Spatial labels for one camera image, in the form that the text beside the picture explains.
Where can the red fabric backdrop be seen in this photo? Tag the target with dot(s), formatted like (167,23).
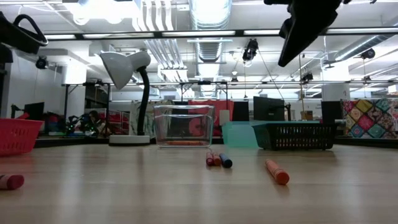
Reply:
(224,107)

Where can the person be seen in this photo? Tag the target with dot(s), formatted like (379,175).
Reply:
(93,119)

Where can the black mesh basket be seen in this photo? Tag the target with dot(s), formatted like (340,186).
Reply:
(295,137)

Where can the clear plastic bin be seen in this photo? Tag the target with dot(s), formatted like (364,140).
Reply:
(186,137)

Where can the floral patterned fabric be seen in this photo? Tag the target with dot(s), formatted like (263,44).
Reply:
(133,118)

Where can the white sheet on stand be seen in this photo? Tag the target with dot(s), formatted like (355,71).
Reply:
(224,116)

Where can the black mounted camera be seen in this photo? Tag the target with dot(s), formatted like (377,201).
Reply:
(307,76)
(42,62)
(367,53)
(250,49)

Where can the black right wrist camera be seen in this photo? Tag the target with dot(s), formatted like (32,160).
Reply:
(276,2)

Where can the black computer monitor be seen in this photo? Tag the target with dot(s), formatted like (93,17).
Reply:
(331,112)
(34,111)
(269,109)

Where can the red plastic basket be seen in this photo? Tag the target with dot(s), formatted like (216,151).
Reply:
(18,137)

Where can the cardboard box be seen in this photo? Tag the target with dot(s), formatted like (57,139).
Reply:
(306,115)

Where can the blue crayon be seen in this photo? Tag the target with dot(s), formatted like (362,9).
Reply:
(226,161)

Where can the silver ventilation duct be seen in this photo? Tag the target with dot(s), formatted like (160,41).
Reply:
(357,49)

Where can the colourful patchwork quilt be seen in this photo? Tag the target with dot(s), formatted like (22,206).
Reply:
(370,118)

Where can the black panel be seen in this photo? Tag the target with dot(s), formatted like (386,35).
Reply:
(241,111)

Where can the orange crayon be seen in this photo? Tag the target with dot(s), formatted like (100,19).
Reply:
(183,143)
(277,172)

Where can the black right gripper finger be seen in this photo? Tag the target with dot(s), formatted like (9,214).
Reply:
(286,28)
(304,31)

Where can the teal plastic bin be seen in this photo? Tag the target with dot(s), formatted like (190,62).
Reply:
(239,135)

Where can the shelf with red bins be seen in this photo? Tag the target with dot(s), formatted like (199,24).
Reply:
(119,123)

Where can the white desk lamp black neck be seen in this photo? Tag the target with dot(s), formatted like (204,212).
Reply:
(119,68)

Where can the black aluminium table frame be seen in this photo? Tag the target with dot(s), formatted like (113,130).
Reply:
(71,141)

